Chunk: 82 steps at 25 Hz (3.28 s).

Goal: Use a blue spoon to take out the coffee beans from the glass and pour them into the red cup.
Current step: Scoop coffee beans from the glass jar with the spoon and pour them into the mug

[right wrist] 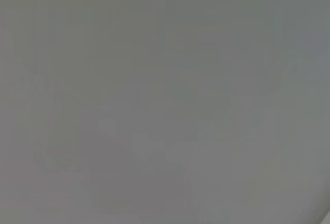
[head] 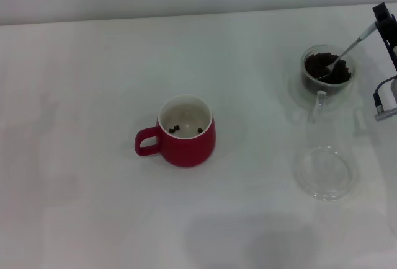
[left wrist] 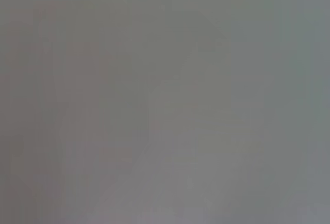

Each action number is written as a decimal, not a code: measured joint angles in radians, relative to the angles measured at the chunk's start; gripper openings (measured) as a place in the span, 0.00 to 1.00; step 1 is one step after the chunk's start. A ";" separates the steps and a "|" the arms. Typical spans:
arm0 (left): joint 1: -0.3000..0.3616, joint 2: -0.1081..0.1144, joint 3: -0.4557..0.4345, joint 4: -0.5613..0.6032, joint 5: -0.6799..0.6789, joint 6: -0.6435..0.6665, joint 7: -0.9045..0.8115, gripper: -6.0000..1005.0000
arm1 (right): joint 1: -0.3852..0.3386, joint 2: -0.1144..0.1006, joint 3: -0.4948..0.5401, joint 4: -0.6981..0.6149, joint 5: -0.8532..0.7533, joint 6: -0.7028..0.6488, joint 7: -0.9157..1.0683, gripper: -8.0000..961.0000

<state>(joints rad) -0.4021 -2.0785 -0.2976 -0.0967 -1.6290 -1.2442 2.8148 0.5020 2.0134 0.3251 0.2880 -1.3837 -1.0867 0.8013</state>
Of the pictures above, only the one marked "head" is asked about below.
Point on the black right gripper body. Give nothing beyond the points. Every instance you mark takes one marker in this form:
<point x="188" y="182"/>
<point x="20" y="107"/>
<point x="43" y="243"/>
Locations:
<point x="393" y="52"/>

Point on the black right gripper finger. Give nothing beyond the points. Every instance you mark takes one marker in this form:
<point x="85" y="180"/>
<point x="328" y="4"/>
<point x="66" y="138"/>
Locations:
<point x="384" y="22"/>

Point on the red ceramic mug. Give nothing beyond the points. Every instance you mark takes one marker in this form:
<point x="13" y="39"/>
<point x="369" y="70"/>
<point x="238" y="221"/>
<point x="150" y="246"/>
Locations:
<point x="189" y="151"/>

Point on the coffee beans pile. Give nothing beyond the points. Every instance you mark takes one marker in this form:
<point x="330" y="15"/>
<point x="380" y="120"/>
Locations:
<point x="316" y="66"/>

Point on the small clear glass saucer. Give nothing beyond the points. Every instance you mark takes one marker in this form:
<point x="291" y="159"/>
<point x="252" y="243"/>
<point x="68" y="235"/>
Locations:
<point x="324" y="173"/>

